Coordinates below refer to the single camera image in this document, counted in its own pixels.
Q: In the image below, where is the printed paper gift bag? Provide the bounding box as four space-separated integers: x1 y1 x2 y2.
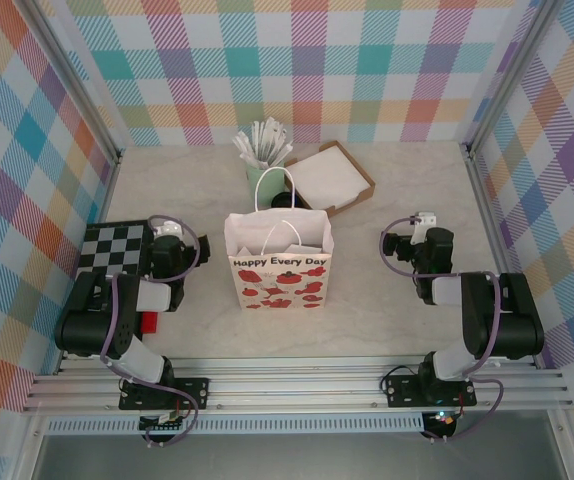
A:
223 166 337 313

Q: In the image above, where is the stack of black lids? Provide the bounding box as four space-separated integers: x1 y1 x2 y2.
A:
270 191 298 211

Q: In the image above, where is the black grey chessboard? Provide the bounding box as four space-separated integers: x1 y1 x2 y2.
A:
75 219 151 276

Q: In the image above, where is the brown cardboard napkin tray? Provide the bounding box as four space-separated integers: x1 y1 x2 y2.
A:
283 140 377 219

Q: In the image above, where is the mint green holder cup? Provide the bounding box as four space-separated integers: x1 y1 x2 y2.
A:
245 160 289 212

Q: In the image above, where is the white napkin stack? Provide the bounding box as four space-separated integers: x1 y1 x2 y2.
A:
290 144 369 209

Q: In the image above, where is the paper wrapped straw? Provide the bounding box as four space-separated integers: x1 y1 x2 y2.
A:
270 124 290 162
250 120 264 162
232 131 257 164
271 141 295 167
261 116 283 160

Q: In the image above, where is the small electronics board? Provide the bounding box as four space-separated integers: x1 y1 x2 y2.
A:
424 409 459 440
139 410 191 434

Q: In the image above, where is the grey metal panel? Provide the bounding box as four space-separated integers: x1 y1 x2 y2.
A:
31 433 568 480

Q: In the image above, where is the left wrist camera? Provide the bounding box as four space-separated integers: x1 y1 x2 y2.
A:
152 218 182 237

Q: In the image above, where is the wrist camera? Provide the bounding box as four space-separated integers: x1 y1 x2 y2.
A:
152 218 182 237
413 210 439 245

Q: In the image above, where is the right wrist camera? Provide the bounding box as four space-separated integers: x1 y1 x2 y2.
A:
413 210 439 245

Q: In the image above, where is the aluminium side rail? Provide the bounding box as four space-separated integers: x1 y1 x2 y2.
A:
461 142 538 369
56 154 123 374

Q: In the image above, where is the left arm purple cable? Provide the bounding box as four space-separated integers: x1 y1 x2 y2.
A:
99 213 204 448

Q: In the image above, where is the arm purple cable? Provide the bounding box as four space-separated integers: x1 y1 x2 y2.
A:
99 213 204 448
379 214 506 444

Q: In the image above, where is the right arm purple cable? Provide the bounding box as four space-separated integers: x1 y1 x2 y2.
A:
379 214 506 444

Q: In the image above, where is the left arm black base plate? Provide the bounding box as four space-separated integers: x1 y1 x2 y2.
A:
119 377 211 411

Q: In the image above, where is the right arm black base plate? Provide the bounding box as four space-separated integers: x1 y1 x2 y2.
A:
384 374 477 409

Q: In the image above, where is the aluminium mounting rail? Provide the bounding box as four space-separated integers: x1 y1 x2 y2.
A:
21 355 574 415

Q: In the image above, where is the aluminium frame post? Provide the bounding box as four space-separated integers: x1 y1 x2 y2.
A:
19 0 124 166
461 0 566 159

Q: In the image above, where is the white slotted cable duct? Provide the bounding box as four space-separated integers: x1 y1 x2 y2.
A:
45 417 426 436

